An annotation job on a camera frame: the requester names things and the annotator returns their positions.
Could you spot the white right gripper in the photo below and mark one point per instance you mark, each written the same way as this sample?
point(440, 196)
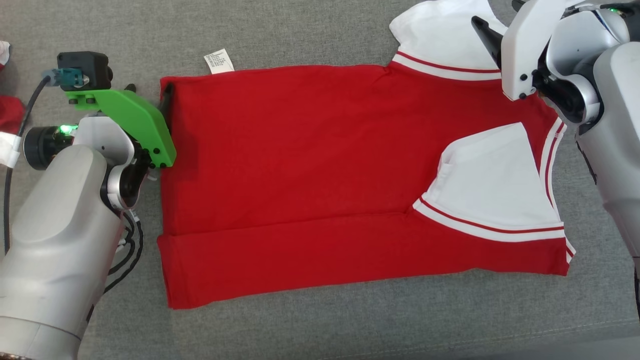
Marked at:
point(525, 50)

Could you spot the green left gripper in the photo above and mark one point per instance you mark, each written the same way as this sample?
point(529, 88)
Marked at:
point(135, 120)

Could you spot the red garment with white stripes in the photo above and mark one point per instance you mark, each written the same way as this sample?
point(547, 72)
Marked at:
point(10, 112)

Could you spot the red Bulls shirt white sleeves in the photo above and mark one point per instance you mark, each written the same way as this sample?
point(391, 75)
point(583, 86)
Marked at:
point(300, 150)

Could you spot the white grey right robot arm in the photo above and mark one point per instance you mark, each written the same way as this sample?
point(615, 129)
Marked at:
point(615, 150)

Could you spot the white tape wrap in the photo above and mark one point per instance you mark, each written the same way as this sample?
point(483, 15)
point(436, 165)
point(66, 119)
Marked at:
point(9, 150)

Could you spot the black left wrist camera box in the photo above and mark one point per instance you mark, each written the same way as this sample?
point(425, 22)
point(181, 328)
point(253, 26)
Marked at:
point(82, 70)

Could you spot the teal left camera connector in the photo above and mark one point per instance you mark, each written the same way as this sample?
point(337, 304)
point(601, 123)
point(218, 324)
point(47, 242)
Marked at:
point(65, 77)

